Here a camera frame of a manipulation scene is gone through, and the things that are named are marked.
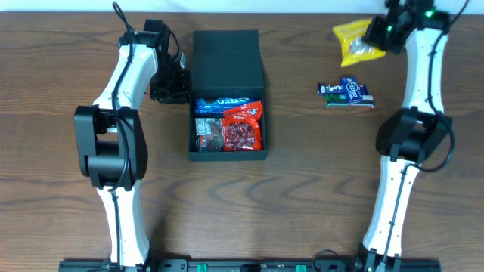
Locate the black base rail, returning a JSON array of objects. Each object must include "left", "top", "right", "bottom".
[{"left": 58, "top": 258, "right": 442, "bottom": 272}]

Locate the Haribo gummy candy bag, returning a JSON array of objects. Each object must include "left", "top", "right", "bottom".
[{"left": 195, "top": 118, "right": 224, "bottom": 153}]

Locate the black gift box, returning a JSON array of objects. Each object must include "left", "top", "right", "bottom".
[{"left": 188, "top": 29, "right": 267, "bottom": 162}]

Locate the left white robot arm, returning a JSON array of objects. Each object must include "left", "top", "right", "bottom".
[{"left": 59, "top": 19, "right": 191, "bottom": 271}]

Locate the blue chocolate bar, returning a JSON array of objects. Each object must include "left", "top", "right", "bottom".
[{"left": 318, "top": 83, "right": 369, "bottom": 95}]

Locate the blue Oreo cookie pack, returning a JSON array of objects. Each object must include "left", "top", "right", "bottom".
[{"left": 194, "top": 97, "right": 256, "bottom": 114}]

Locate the dark blue Eclipse gum pack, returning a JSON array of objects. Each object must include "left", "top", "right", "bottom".
[{"left": 340, "top": 76, "right": 362, "bottom": 104}]

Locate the green candy bar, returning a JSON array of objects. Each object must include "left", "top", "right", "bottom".
[{"left": 324, "top": 94, "right": 375, "bottom": 108}]

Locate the yellow candy bag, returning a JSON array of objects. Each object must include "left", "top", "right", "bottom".
[{"left": 332, "top": 19, "right": 386, "bottom": 67}]

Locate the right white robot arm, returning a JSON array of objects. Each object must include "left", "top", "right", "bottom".
[{"left": 346, "top": 0, "right": 455, "bottom": 271}]

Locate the red Hacks candy bag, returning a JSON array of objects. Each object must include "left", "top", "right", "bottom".
[{"left": 222, "top": 100, "right": 263, "bottom": 152}]

